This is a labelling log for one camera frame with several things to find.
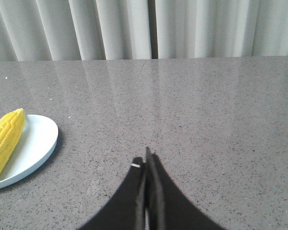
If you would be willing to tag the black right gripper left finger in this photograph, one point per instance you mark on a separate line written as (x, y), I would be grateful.
(126, 208)

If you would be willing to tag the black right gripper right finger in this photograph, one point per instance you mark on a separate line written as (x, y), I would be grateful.
(168, 208)

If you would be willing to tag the yellow corn cob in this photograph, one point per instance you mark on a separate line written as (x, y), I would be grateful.
(11, 129)

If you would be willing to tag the light blue plate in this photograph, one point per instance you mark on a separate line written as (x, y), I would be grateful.
(38, 141)

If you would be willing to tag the white pleated curtain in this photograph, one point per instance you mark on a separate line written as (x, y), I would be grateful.
(34, 30)

